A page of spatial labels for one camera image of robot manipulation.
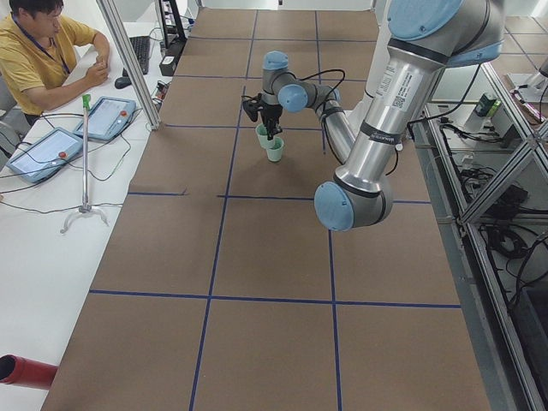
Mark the near blue teach pendant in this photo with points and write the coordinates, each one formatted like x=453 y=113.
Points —
x=44 y=158

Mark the mint green cup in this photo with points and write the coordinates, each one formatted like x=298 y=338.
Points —
x=263 y=137
x=275 y=152

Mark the man in yellow shirt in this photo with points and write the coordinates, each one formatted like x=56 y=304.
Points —
x=38 y=55

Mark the metal grabber stick green handle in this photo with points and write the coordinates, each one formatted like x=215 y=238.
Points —
x=86 y=209

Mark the brown cardboard table mat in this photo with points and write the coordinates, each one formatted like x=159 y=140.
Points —
x=219 y=288

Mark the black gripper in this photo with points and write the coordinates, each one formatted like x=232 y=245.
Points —
x=271 y=113

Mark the black box on table edge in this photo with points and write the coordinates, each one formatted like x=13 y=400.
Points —
x=168 y=66

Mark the black keyboard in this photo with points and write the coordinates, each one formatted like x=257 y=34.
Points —
x=141 y=46

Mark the mint green cup on table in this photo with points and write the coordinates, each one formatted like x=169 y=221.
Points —
x=275 y=152

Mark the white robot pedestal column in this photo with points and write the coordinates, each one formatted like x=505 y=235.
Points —
x=380 y=60

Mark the aluminium frame post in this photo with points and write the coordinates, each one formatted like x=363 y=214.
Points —
x=121 y=39

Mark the far blue teach pendant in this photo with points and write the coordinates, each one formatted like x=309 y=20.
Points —
x=108 y=116

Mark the green box on shelf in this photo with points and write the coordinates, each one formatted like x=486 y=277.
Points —
x=487 y=105

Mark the blue teach pendant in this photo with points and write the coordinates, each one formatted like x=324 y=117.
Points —
x=108 y=116
x=44 y=158

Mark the red cylinder tube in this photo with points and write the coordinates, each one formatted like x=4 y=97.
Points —
x=20 y=371

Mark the black computer mouse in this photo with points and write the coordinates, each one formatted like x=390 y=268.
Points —
x=122 y=82

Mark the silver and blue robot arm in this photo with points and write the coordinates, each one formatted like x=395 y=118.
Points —
x=426 y=38

